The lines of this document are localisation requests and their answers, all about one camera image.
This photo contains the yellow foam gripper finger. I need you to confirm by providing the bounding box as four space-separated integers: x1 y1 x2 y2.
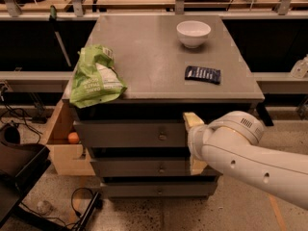
183 113 204 132
190 155 207 175

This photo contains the grey top drawer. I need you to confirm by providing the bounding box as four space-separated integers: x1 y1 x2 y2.
74 119 187 148

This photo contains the grey drawer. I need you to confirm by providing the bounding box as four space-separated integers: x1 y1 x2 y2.
90 157 222 178
101 182 218 198
74 119 187 148

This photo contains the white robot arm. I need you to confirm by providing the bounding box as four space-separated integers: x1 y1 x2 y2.
183 111 308 210

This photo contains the grey middle drawer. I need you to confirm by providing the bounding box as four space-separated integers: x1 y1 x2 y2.
90 157 222 178

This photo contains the grey drawer cabinet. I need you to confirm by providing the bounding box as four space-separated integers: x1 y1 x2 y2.
72 15 264 184

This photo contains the grey bottom drawer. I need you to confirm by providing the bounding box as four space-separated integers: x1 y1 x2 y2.
101 182 218 198

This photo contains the dark blue snack packet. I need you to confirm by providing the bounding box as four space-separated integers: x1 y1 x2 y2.
185 65 221 85

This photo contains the white ceramic bowl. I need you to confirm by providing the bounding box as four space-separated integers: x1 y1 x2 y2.
176 20 211 48

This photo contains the green chip bag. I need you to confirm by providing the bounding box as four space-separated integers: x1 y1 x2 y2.
69 44 127 109

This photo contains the orange fruit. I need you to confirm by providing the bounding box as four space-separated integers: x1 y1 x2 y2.
67 132 80 144

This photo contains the light wooden box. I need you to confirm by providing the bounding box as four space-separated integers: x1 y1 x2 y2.
41 100 94 176

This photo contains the black bin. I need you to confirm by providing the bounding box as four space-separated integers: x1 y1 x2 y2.
0 124 50 224

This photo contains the black floor cable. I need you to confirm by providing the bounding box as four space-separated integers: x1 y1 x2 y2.
18 187 104 231

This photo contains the green handled tool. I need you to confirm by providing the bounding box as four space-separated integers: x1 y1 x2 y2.
49 5 72 67

